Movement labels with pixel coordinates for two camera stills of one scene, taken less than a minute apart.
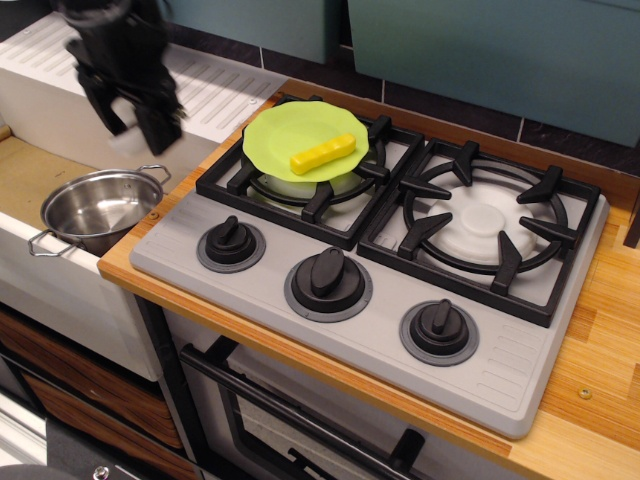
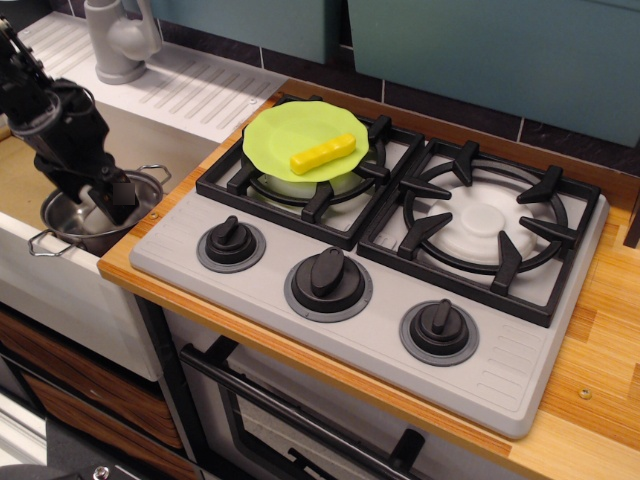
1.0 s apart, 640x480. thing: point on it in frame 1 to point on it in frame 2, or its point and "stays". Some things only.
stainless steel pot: x=94 y=208 stays
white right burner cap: x=479 y=214 stays
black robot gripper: x=120 y=51 to x=65 y=126
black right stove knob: x=439 y=333 stays
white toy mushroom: x=130 y=141 to x=94 y=221
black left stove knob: x=231 y=248 stays
